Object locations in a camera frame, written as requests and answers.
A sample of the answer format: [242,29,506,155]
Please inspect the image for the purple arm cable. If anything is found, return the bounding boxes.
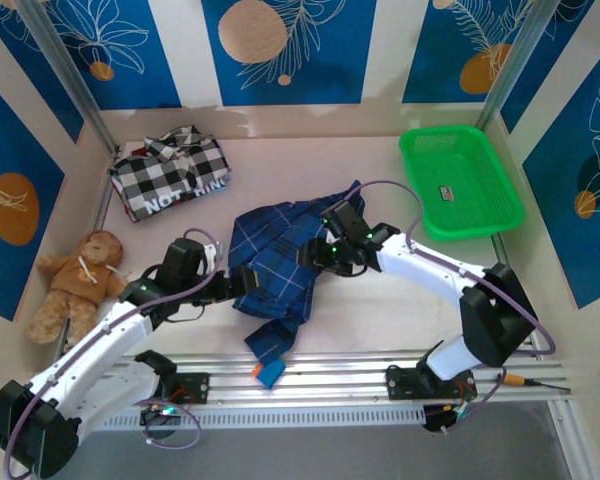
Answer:
[2,227,229,479]
[347,179,557,435]

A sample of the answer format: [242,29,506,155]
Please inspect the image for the blue plaid long sleeve shirt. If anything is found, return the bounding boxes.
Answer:
[228,179,369,369]

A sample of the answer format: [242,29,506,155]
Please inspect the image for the orange handled screwdriver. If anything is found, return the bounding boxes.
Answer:
[499,372,571,389]

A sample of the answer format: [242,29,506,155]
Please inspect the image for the green plastic basket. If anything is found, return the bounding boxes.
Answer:
[398,123,525,242]

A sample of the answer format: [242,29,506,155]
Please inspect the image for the blue orange block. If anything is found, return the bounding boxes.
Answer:
[251,358,286,389]

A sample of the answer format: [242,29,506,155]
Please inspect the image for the black white checkered shirt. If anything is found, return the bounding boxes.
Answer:
[110,124,231,224]

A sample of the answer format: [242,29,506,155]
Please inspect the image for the white slotted cable duct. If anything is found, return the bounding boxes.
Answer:
[99,404,426,432]

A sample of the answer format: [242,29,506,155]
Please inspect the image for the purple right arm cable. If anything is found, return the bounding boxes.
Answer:
[347,179,557,435]

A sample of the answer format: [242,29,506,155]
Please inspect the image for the aluminium frame post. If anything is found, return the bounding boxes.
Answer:
[14,0,119,159]
[474,0,559,129]

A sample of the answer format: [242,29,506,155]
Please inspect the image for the aluminium rail base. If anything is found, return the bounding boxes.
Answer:
[24,352,574,407]

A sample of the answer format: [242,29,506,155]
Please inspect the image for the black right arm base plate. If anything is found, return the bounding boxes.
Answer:
[385,364,479,401]

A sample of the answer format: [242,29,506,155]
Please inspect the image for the black controller board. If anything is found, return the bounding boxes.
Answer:
[422,402,474,434]
[139,402,181,429]

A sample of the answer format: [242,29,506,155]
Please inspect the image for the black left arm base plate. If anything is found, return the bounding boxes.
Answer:
[172,372,211,405]

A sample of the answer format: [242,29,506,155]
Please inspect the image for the brown teddy bear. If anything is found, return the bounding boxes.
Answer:
[28,230,131,345]

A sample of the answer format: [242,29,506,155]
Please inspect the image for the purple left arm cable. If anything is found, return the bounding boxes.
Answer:
[2,227,229,479]

